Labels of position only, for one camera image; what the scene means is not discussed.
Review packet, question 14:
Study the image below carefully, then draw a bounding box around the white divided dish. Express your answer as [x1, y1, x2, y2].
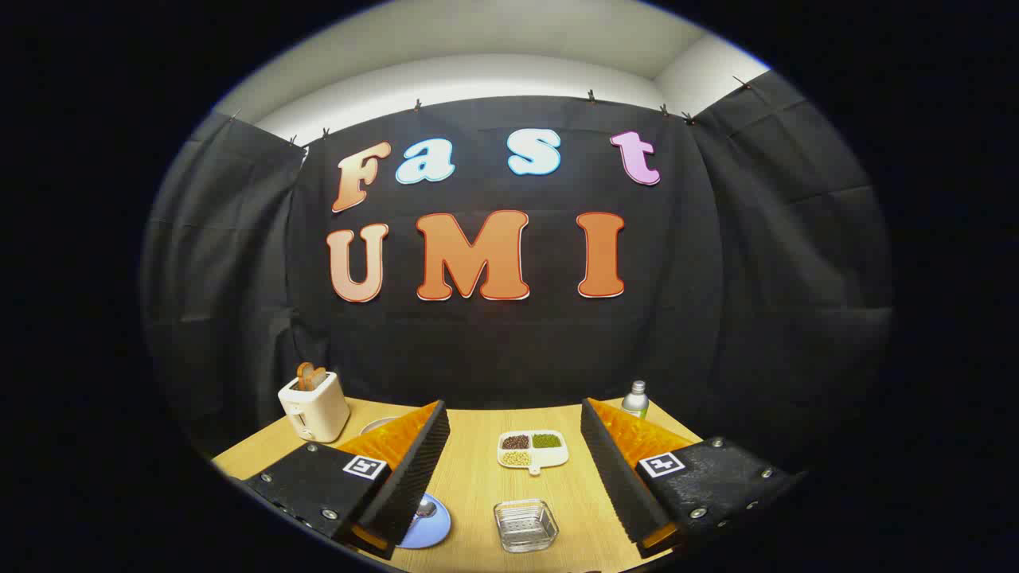
[498, 430, 570, 477]

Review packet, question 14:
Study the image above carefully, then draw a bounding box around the blue round plate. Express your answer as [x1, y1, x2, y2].
[396, 493, 452, 549]

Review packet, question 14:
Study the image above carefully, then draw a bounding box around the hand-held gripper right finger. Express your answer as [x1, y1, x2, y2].
[580, 398, 805, 558]

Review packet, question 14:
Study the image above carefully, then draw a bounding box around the clear square drain tray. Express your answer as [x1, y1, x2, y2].
[493, 499, 560, 554]

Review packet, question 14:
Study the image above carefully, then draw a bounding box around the cream toaster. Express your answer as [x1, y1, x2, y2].
[278, 372, 351, 443]

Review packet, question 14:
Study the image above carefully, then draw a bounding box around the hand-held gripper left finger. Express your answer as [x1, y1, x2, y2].
[243, 400, 451, 560]

